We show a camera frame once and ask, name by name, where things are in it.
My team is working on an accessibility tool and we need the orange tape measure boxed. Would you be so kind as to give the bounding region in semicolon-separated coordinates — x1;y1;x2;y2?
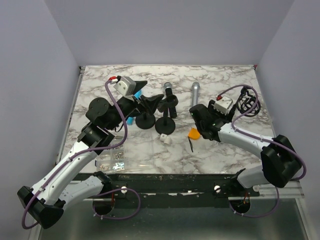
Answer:
187;127;201;153

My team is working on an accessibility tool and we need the blue microphone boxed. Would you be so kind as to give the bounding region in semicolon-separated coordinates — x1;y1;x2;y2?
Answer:
127;90;143;126

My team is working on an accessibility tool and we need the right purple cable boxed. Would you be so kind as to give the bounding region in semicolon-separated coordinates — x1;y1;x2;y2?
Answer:
219;84;308;219

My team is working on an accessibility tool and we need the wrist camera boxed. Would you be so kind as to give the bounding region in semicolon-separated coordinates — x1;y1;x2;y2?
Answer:
111;76;137;97
214;96;234;115

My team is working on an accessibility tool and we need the clear screw organizer box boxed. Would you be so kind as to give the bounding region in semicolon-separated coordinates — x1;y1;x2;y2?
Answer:
95;130;155;174

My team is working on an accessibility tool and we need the black clip mic stand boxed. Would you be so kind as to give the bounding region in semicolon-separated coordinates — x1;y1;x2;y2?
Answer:
155;95;179;135

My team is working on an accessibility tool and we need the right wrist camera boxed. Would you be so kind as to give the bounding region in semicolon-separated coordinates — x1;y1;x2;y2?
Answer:
214;96;234;115

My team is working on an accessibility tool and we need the black handheld microphone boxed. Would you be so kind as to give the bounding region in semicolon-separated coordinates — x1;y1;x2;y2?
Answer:
163;82;177;119

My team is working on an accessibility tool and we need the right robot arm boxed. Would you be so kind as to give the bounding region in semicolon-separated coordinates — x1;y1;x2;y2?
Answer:
189;97;302;196

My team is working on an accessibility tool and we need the silver microphone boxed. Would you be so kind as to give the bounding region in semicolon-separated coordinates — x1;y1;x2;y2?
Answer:
191;81;200;107

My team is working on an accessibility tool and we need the black front mounting rail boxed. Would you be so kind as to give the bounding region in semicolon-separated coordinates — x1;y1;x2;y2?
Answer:
74;172;303;208

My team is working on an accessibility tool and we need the black tripod shock mount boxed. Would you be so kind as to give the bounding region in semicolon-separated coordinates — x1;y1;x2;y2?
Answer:
235;86;261;118

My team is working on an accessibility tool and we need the black shock mount stand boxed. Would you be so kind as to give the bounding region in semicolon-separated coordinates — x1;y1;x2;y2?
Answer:
135;101;156;130

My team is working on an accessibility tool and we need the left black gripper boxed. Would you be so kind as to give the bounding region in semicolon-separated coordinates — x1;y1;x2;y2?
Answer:
107;81;164;131

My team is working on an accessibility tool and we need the white plastic fitting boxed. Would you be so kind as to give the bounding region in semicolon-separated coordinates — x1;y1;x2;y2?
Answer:
159;133;172;145

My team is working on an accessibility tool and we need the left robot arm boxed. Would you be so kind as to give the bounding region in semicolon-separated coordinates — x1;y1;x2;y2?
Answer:
17;76;164;230

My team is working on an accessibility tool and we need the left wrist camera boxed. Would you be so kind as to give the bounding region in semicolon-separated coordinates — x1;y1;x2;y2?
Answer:
111;76;137;97

